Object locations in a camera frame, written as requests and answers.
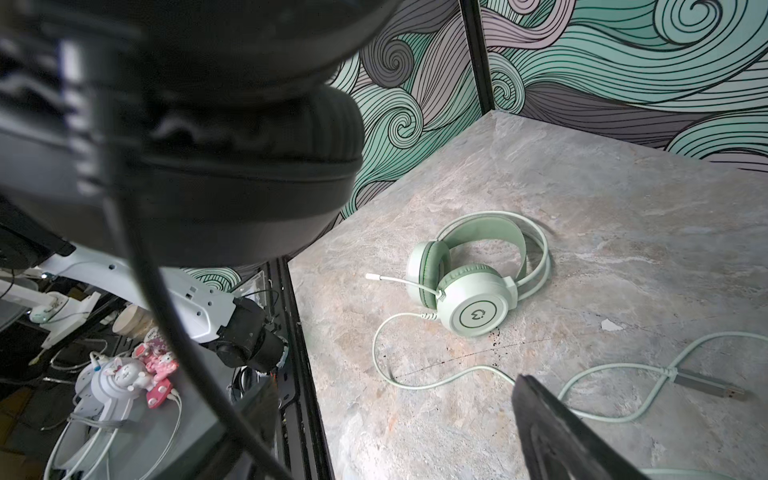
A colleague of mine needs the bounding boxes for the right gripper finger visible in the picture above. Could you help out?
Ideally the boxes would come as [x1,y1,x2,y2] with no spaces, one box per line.
[512,375,646,480]

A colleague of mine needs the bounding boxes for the black headphones with blue band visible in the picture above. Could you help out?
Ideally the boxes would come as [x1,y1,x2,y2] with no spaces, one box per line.
[1,1,398,479]

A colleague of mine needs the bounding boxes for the mint green headphones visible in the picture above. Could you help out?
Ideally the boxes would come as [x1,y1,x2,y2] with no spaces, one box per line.
[400,210,767,424]

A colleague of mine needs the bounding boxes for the pink white toy figures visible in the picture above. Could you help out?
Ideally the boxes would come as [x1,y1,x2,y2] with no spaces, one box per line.
[87,342,179,409]

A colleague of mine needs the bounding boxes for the black frame post left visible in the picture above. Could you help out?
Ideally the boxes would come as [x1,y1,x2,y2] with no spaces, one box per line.
[459,0,495,114]

